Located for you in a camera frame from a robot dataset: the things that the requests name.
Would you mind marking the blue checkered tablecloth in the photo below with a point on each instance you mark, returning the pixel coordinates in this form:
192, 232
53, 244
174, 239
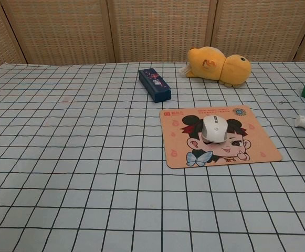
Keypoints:
76, 162

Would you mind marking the cartoon girl mouse pad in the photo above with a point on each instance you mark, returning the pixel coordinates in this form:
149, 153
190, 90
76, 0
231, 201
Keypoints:
246, 141

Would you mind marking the yellow plush duck toy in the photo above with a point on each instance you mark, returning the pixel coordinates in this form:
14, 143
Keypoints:
215, 65

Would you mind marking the small metal paper clip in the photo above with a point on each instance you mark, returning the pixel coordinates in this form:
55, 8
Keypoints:
282, 102

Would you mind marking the dark blue rectangular box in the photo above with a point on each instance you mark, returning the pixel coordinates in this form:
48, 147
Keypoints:
155, 85

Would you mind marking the woven rattan folding screen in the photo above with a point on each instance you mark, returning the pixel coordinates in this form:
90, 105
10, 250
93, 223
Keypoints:
152, 29

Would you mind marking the white computer mouse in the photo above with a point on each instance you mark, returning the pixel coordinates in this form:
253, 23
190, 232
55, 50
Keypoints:
213, 130

